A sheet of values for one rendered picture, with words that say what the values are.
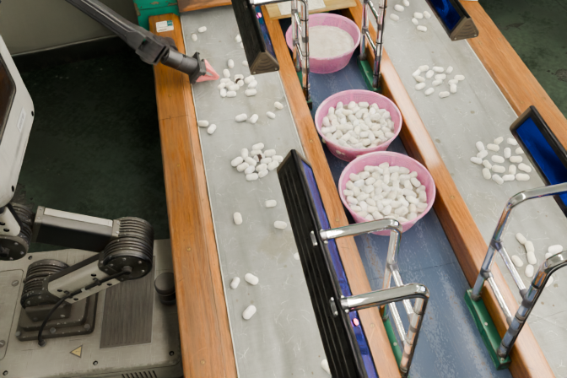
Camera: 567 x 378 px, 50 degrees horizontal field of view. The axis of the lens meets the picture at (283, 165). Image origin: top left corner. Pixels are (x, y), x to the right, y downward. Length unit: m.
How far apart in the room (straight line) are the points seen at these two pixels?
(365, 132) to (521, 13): 2.10
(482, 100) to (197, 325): 1.14
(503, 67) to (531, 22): 1.63
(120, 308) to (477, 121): 1.23
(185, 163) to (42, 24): 1.83
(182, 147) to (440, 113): 0.81
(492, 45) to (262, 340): 1.30
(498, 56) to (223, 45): 0.96
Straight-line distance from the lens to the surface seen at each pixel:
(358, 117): 1.93
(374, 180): 1.76
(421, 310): 1.19
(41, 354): 1.92
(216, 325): 1.49
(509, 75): 2.13
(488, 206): 1.76
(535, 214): 1.77
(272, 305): 1.53
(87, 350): 1.88
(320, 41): 2.23
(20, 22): 3.48
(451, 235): 1.71
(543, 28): 3.75
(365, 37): 2.13
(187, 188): 1.74
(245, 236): 1.64
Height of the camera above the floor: 2.08
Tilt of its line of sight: 48 degrees down
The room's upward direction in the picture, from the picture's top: 4 degrees counter-clockwise
